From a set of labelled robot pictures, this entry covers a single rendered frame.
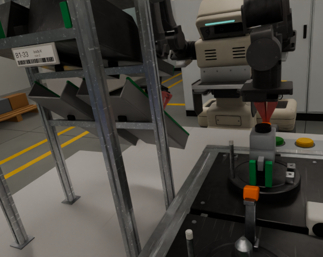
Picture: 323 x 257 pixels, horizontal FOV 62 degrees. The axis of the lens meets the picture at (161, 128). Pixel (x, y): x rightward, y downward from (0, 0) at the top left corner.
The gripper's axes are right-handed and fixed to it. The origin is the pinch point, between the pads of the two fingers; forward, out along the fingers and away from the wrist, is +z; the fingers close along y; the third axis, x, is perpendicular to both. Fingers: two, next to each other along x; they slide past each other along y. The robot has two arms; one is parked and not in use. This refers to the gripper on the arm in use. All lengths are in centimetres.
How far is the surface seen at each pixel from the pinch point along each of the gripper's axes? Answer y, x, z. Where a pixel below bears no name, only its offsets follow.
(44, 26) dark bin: -32.0, -25.8, -26.9
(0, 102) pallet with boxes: -502, 267, 74
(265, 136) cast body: 0.7, -12.9, -2.8
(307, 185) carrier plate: 8.3, -10.3, 8.5
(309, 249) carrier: 7.6, -27.2, 8.2
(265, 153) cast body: 0.7, -13.6, 0.3
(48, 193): -63, -13, 19
